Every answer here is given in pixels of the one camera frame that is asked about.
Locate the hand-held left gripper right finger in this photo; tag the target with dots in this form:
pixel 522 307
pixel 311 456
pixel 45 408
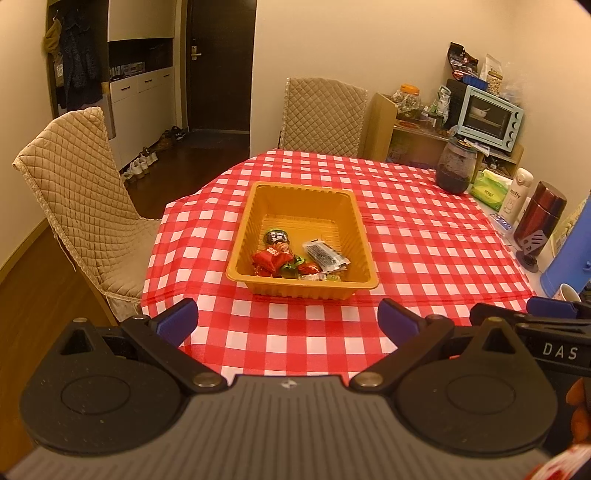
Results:
pixel 397 323

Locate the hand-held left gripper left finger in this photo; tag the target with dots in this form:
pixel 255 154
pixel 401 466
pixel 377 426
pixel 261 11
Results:
pixel 178 318

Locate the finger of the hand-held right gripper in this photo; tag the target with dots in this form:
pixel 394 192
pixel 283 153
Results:
pixel 554 308
pixel 485 310

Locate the red orange candy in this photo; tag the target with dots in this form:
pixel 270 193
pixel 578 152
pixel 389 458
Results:
pixel 308 268

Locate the red packet with white label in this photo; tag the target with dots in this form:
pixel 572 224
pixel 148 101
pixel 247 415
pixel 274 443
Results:
pixel 270 262

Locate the green white candy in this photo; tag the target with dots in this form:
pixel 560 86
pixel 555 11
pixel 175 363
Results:
pixel 290 272

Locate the long green red sausage snack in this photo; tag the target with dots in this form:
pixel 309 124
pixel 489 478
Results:
pixel 277 237

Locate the orange plastic tray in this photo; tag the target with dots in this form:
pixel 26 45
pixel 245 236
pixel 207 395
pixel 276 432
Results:
pixel 300 203

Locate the person's right hand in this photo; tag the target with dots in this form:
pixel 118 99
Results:
pixel 581 406

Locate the white patterned mug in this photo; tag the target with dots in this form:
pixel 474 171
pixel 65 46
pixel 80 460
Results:
pixel 568 293

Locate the blue thermos jug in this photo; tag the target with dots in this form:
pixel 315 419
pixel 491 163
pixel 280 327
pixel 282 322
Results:
pixel 570 263

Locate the grey phone stand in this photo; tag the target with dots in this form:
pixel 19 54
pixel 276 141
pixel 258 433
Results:
pixel 533 244

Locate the red white checkered tablecloth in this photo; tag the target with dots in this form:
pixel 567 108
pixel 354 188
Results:
pixel 415 258

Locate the blue white small box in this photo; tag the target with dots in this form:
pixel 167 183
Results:
pixel 502 221

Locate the brown metal flask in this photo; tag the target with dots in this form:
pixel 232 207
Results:
pixel 540 212

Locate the white drink bottle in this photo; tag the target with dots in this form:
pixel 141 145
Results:
pixel 517 198

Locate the green tissue pack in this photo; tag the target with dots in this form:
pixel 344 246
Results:
pixel 491 189

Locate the dark glass jar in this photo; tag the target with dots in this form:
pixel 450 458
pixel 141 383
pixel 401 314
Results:
pixel 455 177

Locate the row of shoes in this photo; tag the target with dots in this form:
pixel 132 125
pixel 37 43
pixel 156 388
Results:
pixel 143 164

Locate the pale blue toaster oven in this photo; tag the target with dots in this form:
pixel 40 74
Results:
pixel 512 124

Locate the wooden shelf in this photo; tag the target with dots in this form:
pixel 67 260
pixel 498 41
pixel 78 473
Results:
pixel 378 124

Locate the green white snack bag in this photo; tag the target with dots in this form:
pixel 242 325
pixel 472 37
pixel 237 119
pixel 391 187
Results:
pixel 443 104

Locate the white cabinet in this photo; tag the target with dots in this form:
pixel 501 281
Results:
pixel 138 106

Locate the quilted beige chair back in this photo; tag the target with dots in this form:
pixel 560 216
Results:
pixel 323 115

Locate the plastic jar with orange lid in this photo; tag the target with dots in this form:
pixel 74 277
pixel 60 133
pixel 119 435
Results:
pixel 406 99

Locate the clear bag of nuts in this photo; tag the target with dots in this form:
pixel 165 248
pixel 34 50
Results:
pixel 494 76

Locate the dark snack bag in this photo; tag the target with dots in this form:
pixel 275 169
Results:
pixel 461 60

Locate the dark door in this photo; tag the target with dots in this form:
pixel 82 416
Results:
pixel 221 69

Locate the dark hanging coat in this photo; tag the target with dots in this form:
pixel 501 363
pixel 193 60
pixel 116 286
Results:
pixel 81 64

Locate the yellow hanging cloth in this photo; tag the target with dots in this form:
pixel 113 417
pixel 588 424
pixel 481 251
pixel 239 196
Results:
pixel 52 39

